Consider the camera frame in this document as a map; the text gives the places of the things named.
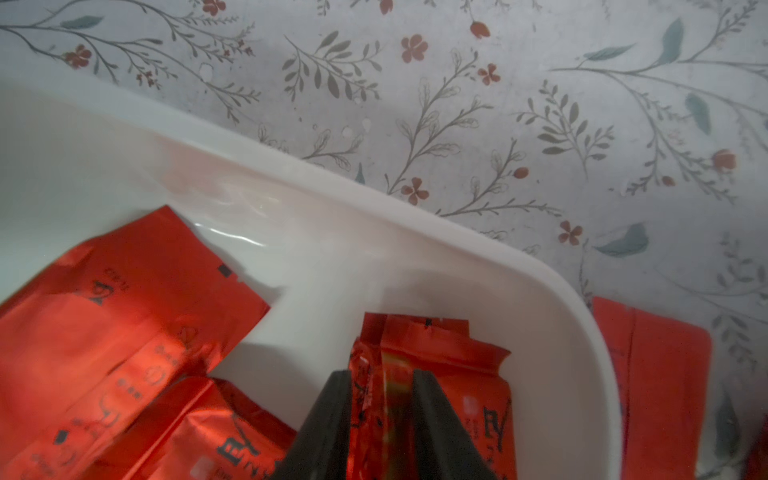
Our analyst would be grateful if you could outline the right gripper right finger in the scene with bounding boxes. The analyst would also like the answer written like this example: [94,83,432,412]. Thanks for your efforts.
[411,370,497,480]

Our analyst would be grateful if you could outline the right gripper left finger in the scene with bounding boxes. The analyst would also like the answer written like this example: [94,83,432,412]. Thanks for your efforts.
[271,370,352,480]

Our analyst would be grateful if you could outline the red tea bag four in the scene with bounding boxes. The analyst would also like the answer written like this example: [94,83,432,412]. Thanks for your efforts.
[81,376,296,479]

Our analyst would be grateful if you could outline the red tea bag three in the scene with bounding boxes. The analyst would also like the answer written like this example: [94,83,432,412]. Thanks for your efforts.
[347,313,517,479]

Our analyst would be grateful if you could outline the red tea bag one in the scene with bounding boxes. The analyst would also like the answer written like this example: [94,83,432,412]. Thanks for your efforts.
[592,297,712,479]

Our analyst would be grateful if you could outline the red tea bag five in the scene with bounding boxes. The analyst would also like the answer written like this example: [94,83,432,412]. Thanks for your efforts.
[1,207,269,479]

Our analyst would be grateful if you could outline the white plastic storage box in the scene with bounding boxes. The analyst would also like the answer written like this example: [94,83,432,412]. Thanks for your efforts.
[1,73,621,479]

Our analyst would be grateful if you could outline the red tea bag two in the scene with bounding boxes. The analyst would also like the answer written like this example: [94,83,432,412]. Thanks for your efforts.
[742,426,768,480]

